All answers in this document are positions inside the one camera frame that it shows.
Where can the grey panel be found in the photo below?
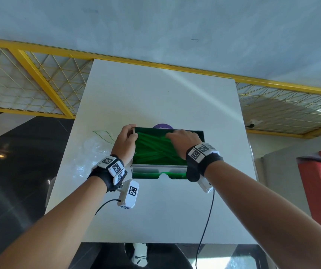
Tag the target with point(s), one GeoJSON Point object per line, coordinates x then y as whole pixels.
{"type": "Point", "coordinates": [281, 179]}

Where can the person's right hand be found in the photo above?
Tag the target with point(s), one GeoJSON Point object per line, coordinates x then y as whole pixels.
{"type": "Point", "coordinates": [184, 144]}

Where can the white wrist camera with marker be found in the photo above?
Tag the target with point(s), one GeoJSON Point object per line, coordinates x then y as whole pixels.
{"type": "Point", "coordinates": [131, 194]}
{"type": "Point", "coordinates": [205, 186]}

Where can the purple round lid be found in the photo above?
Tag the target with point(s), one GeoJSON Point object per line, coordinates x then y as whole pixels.
{"type": "Point", "coordinates": [162, 126]}

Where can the person's left hand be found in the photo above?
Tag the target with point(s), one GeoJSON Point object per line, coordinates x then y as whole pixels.
{"type": "Point", "coordinates": [122, 145]}

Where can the small black and white clip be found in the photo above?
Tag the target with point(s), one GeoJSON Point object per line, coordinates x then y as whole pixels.
{"type": "Point", "coordinates": [251, 124]}

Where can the clear plastic wrap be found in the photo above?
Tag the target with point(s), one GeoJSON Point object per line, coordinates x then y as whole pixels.
{"type": "Point", "coordinates": [94, 154]}

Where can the person's left forearm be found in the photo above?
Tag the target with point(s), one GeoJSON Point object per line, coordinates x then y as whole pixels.
{"type": "Point", "coordinates": [54, 229]}

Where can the person's right fingers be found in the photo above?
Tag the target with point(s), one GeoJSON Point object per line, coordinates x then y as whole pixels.
{"type": "Point", "coordinates": [177, 134]}

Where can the person's left thumb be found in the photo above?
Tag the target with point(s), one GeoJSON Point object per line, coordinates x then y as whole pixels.
{"type": "Point", "coordinates": [133, 138]}

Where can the bundle of green straws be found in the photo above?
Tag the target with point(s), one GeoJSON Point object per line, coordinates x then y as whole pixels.
{"type": "Point", "coordinates": [155, 149]}

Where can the person's right forearm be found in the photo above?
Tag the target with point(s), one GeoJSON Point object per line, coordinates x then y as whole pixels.
{"type": "Point", "coordinates": [267, 221]}

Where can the white box with green inside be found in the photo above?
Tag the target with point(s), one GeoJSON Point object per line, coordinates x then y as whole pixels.
{"type": "Point", "coordinates": [149, 168]}

